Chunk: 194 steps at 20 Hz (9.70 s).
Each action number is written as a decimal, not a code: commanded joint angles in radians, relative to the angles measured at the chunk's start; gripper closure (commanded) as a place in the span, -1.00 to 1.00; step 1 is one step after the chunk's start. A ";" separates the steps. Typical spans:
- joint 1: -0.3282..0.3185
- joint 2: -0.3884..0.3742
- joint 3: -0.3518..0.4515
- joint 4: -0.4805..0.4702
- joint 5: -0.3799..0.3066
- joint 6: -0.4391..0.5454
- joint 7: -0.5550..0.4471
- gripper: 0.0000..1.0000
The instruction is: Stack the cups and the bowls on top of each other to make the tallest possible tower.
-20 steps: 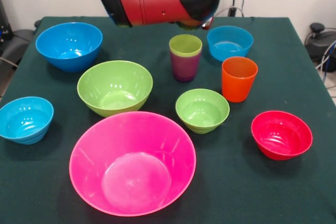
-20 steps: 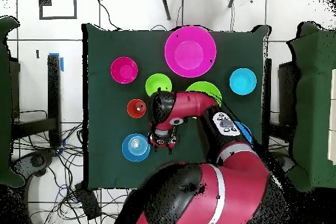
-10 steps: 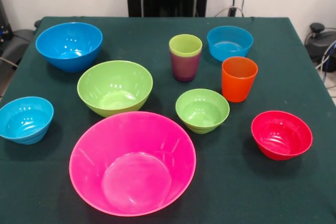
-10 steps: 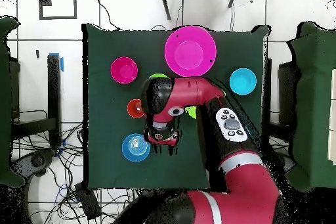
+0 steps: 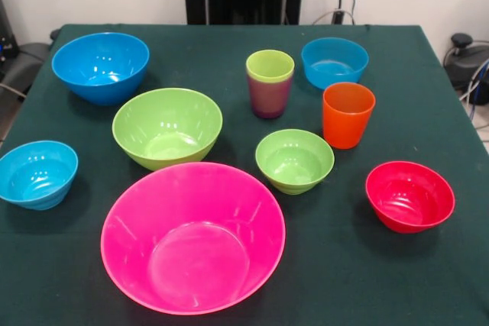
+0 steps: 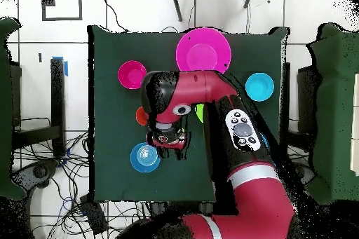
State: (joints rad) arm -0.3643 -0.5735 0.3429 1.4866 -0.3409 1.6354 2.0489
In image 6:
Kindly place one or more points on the large green bowl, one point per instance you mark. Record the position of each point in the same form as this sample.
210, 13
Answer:
199, 113

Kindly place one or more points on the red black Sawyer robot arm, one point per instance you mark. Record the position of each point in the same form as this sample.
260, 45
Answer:
252, 194

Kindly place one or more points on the medium blue bowl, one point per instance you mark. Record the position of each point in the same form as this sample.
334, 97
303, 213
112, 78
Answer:
145, 157

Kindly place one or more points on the orange cup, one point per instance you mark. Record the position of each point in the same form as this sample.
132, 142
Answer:
140, 117

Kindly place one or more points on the dark green table cloth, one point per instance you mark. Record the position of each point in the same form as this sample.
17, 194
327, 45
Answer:
112, 155

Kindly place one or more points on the small red-pink bowl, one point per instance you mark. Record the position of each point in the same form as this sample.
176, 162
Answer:
131, 74

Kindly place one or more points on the large pink bowl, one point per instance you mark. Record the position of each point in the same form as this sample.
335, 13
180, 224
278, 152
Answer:
203, 48

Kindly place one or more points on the large blue bowl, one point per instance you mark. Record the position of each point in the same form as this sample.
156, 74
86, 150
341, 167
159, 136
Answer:
264, 140

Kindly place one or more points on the black power box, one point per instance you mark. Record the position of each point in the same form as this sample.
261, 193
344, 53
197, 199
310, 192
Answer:
93, 214

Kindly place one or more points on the small light blue bowl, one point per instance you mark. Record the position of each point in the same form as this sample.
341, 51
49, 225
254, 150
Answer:
259, 86

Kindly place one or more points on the black wheel base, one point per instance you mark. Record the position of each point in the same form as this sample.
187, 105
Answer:
300, 173
39, 171

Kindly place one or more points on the green covered side table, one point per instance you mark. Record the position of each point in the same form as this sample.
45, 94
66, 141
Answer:
336, 110
5, 110

